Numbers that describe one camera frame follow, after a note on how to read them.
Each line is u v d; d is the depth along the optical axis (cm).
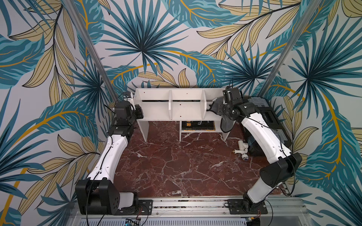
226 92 59
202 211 74
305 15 72
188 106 86
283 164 42
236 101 58
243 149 94
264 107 98
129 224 71
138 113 70
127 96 65
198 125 90
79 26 73
